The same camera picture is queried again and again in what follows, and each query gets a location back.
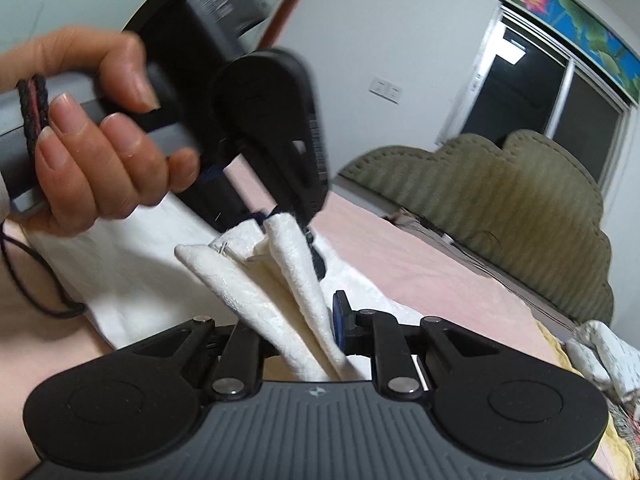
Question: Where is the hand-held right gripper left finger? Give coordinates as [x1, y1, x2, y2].
[114, 314, 264, 402]

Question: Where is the white wall switch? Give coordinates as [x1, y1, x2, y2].
[368, 77, 404, 105]

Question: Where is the floral lotus window pelmet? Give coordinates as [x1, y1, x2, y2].
[494, 0, 640, 98]

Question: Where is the olive green padded headboard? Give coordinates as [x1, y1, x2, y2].
[339, 129, 616, 327]

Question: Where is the person's left hand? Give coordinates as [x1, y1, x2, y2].
[0, 26, 202, 237]

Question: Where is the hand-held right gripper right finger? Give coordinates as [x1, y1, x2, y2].
[331, 289, 497, 402]

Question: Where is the brown wooden wardrobe frame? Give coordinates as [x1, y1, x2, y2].
[261, 0, 328, 51]

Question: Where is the pink bed sheet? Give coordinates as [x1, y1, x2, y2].
[0, 160, 566, 480]

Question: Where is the black cord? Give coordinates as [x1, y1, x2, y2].
[0, 220, 87, 320]

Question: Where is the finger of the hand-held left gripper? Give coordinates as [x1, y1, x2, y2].
[280, 195, 333, 282]
[184, 159, 268, 235]

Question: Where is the sliding glass window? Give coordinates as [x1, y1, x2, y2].
[436, 7, 632, 173]

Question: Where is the black red braided wrist strap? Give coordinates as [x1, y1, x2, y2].
[16, 74, 52, 157]

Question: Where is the white fluffy towel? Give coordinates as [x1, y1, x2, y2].
[20, 192, 426, 382]

